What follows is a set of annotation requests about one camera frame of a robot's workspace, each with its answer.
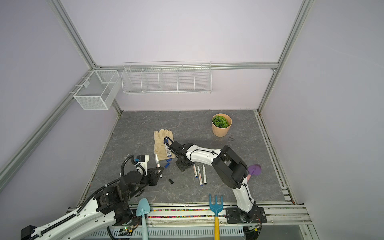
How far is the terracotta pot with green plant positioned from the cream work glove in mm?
319

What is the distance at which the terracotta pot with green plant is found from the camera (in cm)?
98

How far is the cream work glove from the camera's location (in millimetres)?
980
